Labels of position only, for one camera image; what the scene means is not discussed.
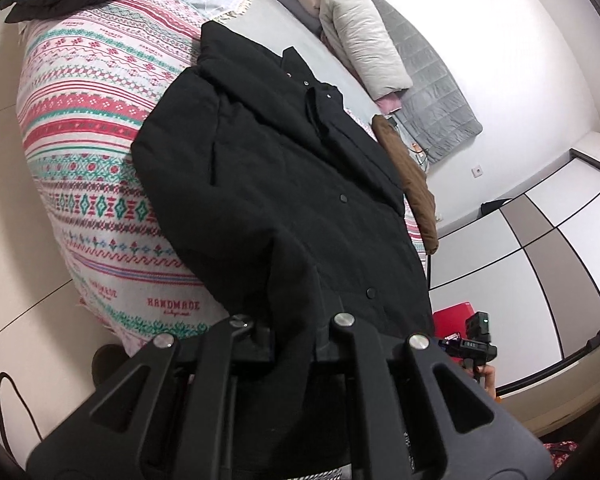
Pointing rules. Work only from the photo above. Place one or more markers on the brown garment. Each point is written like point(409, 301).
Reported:
point(410, 180)

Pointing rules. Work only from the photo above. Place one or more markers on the pink patterned blanket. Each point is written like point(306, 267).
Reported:
point(95, 110)

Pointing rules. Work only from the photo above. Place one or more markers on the grey quilted mat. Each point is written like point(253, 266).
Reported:
point(430, 95)

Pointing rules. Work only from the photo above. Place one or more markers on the white pillow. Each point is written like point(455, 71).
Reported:
point(365, 40)

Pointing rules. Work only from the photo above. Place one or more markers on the white wall socket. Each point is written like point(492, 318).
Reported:
point(478, 171)

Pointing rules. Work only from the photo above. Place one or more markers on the white and taupe wardrobe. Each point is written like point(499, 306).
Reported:
point(530, 280)

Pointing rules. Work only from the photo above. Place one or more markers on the black jacket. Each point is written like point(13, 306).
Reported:
point(280, 185)

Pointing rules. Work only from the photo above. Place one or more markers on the grey pillow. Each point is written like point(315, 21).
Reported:
point(292, 12)

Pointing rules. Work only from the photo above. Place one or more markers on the person's right hand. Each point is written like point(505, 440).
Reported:
point(488, 380)

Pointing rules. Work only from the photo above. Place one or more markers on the red stool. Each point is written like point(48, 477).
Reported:
point(450, 317)

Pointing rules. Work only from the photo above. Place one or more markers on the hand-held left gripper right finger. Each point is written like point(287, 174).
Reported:
point(341, 342)

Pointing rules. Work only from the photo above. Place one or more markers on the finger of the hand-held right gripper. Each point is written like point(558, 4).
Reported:
point(450, 346)

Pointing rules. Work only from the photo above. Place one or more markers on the pink cloth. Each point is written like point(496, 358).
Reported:
point(391, 102)

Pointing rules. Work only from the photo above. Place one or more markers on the red patterned cloth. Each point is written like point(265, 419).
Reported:
point(562, 455)

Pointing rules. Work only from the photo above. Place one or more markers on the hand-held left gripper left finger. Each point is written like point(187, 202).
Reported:
point(260, 347)

